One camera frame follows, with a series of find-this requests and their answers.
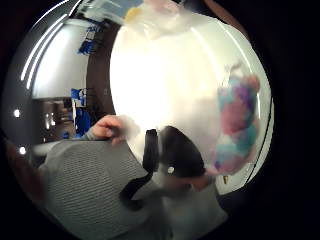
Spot blue chair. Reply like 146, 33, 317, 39
71, 108, 93, 139
77, 24, 101, 56
70, 87, 88, 108

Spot the person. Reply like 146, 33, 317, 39
6, 134, 229, 240

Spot multicoloured pastel soft toy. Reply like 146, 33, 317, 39
206, 63, 262, 176

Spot pale pink yellow soft toy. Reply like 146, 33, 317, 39
123, 0, 191, 39

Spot black glove cable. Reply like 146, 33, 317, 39
119, 128, 160, 212

